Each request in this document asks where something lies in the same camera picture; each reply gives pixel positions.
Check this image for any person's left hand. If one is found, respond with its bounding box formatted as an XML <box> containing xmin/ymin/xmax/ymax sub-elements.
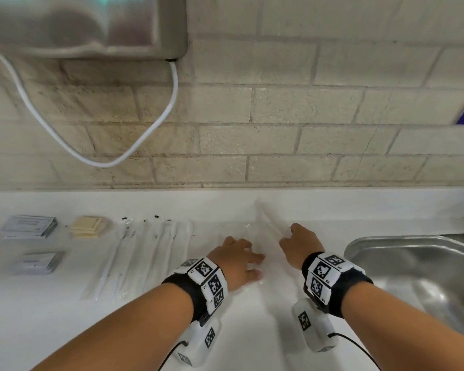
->
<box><xmin>208</xmin><ymin>236</ymin><xmax>265</xmax><ymax>292</ymax></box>

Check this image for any person's right hand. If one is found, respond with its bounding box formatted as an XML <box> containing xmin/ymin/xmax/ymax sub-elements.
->
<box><xmin>279</xmin><ymin>223</ymin><xmax>326</xmax><ymax>269</ymax></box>

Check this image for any clear plastic packet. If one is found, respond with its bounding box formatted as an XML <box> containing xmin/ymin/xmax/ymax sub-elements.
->
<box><xmin>216</xmin><ymin>200</ymin><xmax>299</xmax><ymax>292</ymax></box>

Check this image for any person's right forearm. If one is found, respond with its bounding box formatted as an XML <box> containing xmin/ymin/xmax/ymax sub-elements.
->
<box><xmin>341</xmin><ymin>283</ymin><xmax>464</xmax><ymax>371</ymax></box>

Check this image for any person's left forearm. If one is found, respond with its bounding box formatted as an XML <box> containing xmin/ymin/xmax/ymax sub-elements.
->
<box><xmin>31</xmin><ymin>282</ymin><xmax>197</xmax><ymax>371</ymax></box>

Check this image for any black wristband with marker tiles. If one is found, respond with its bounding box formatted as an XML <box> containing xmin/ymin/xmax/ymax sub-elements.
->
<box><xmin>161</xmin><ymin>257</ymin><xmax>229</xmax><ymax>326</ymax></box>
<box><xmin>301</xmin><ymin>251</ymin><xmax>374</xmax><ymax>319</ymax></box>

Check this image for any row of clear wrapped utensils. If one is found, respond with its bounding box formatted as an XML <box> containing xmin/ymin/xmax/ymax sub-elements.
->
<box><xmin>80</xmin><ymin>215</ymin><xmax>197</xmax><ymax>302</ymax></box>

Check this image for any stainless steel sink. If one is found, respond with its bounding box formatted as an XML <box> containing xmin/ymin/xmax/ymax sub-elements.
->
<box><xmin>343</xmin><ymin>235</ymin><xmax>464</xmax><ymax>346</ymax></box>

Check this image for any stack of beige packets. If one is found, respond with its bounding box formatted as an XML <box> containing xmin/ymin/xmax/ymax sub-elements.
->
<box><xmin>68</xmin><ymin>216</ymin><xmax>106</xmax><ymax>239</ymax></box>

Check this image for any stack of grey packets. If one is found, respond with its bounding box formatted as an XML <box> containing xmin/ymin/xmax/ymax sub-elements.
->
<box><xmin>10</xmin><ymin>251</ymin><xmax>65</xmax><ymax>276</ymax></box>
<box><xmin>0</xmin><ymin>215</ymin><xmax>58</xmax><ymax>240</ymax></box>

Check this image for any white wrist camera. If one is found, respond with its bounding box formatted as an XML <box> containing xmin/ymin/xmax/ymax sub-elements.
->
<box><xmin>176</xmin><ymin>317</ymin><xmax>222</xmax><ymax>368</ymax></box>
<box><xmin>292</xmin><ymin>298</ymin><xmax>338</xmax><ymax>353</ymax></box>

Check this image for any black camera cable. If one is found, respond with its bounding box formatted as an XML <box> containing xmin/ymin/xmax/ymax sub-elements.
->
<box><xmin>159</xmin><ymin>339</ymin><xmax>189</xmax><ymax>371</ymax></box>
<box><xmin>328</xmin><ymin>332</ymin><xmax>382</xmax><ymax>371</ymax></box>

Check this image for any white power cable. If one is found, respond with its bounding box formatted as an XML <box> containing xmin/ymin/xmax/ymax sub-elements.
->
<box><xmin>0</xmin><ymin>53</ymin><xmax>179</xmax><ymax>168</ymax></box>

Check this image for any stainless steel wall appliance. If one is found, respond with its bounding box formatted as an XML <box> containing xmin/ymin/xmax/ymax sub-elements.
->
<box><xmin>0</xmin><ymin>0</ymin><xmax>189</xmax><ymax>61</ymax></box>

